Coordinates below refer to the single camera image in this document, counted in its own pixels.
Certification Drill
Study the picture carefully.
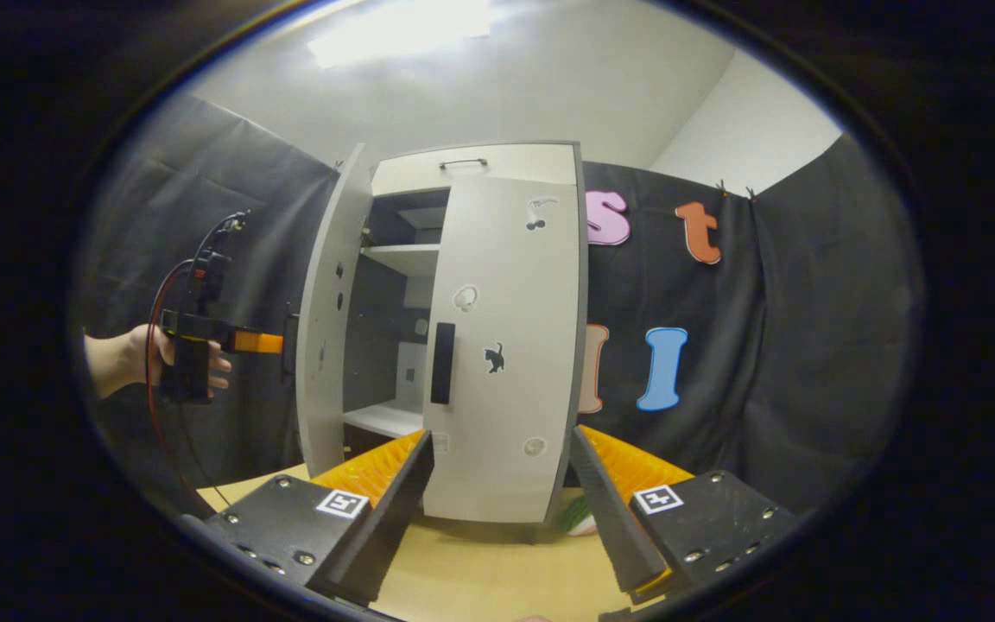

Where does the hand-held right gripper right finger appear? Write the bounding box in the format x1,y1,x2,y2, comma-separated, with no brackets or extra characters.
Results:
571,425,818,606

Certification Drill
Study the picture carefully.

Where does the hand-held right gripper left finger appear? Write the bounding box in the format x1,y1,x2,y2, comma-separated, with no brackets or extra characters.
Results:
182,430,435,608

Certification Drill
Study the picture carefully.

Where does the clear bottle with green liquid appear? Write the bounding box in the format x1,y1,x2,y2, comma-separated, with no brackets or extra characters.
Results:
554,497,599,537

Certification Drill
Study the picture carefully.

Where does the white cabinet door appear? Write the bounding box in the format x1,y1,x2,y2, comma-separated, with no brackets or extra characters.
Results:
421,177,586,526
295,143,376,479

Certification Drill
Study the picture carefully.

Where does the white cabinet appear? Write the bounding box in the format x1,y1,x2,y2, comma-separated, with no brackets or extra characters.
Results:
295,141,590,545

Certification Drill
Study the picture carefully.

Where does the black backdrop cloth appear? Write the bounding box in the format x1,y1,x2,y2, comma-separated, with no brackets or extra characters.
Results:
74,93,345,512
578,134,926,519

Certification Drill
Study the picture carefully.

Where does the white drawer front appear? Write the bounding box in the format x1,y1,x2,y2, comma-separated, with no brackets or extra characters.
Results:
371,143,581,199

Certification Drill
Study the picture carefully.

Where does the ceiling light panel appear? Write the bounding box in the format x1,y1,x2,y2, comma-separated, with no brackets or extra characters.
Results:
307,0,492,69

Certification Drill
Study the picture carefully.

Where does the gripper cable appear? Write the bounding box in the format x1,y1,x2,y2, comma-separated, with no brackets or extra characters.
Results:
143,214,244,489

